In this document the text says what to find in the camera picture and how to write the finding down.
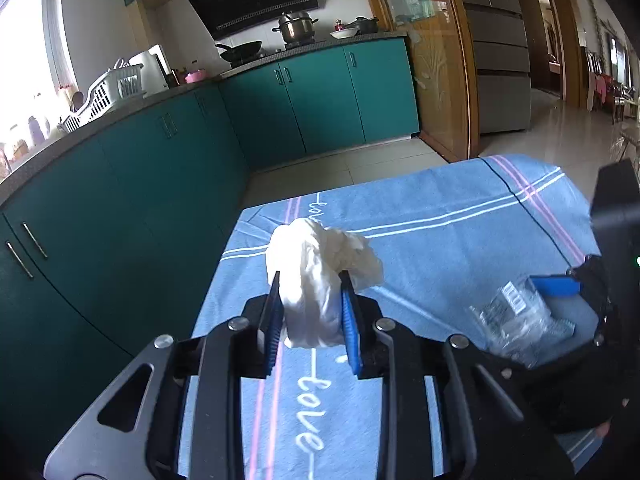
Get brown interior door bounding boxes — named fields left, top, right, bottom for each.
left=515, top=0, right=566, bottom=101

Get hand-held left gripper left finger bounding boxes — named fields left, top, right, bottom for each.
left=44, top=270, right=286, bottom=480

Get wooden framed glass door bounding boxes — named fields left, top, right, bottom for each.
left=355, top=0, right=481, bottom=163

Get white dish rack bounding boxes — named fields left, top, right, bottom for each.
left=59, top=57, right=147, bottom=133

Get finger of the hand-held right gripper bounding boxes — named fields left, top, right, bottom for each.
left=530, top=255, right=609, bottom=307
left=529, top=309, right=612, bottom=369

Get kitchen window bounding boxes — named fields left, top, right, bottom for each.
left=0, top=0, right=76, bottom=171

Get wooden dining chairs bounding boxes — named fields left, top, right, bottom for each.
left=585, top=47, right=640, bottom=123

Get blue striped tablecloth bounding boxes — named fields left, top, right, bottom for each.
left=177, top=154, right=601, bottom=480

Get black lidded pot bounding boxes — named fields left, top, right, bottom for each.
left=346, top=16, right=380, bottom=35

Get white kitchen appliance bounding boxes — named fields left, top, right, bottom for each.
left=129, top=44, right=171, bottom=95

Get grey refrigerator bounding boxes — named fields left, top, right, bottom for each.
left=450, top=0, right=532, bottom=135

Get white tissue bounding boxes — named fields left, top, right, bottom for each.
left=265, top=217, right=385, bottom=350

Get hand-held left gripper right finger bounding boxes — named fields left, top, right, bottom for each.
left=339, top=270, right=576, bottom=480

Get clear plastic bag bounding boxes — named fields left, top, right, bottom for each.
left=469, top=276, right=576, bottom=368

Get steel stock pot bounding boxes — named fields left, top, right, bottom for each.
left=271, top=11, right=319, bottom=45

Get teal kitchen base cabinets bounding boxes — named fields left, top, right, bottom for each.
left=0, top=32, right=420, bottom=461

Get black wok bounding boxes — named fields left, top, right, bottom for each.
left=215, top=40, right=263, bottom=63

